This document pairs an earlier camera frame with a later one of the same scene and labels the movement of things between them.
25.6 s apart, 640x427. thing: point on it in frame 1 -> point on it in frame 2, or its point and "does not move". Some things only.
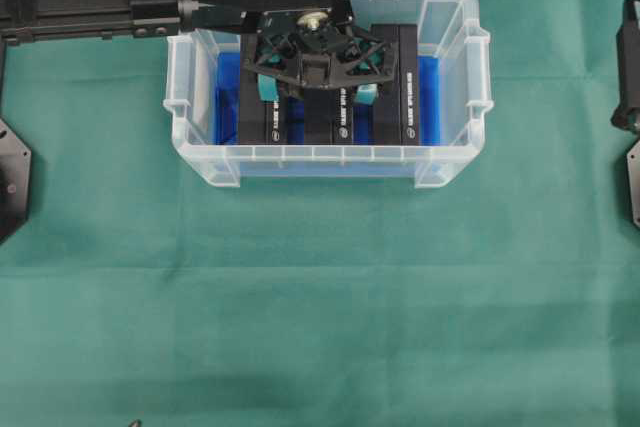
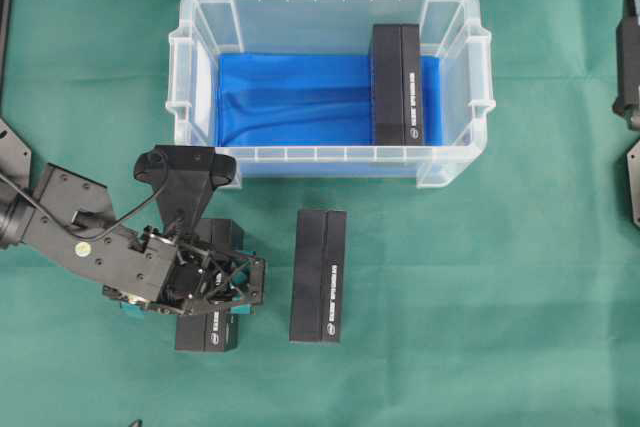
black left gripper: [297, 1] -> [180, 275]
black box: [395, 116] does not move
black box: [261, 123] -> [211, 332]
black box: [328, 116] -> [318, 276]
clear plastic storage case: [424, 121] does not move
